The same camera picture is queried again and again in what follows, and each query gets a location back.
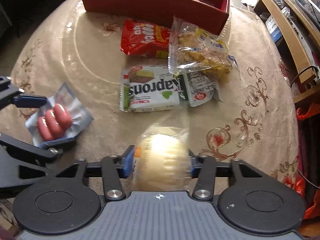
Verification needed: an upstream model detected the sausage pack clear wrapper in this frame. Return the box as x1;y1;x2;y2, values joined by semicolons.
25;83;94;148

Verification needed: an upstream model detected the red candy snack bag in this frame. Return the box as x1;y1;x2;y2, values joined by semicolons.
120;19;171;59

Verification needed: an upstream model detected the silver white sachet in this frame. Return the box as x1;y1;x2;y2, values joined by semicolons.
183;72;223;107

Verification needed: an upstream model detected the black cable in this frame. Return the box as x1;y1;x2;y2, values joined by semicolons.
290;65;318;88

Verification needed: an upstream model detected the wooden tv stand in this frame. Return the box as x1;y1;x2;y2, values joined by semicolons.
253;0;319;107

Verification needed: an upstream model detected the red cardboard box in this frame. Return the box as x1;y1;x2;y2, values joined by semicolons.
82;0;230;35

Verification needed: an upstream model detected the green white wafer pack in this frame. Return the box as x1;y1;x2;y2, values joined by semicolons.
119;65;188;112

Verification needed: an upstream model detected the yellow crispy snack clear bag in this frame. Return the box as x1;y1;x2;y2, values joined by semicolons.
168;17;235;83

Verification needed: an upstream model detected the red plastic bag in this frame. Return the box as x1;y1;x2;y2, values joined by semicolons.
279;103;319;219

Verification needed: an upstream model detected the round bun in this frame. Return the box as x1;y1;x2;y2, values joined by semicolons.
132;124;191;192

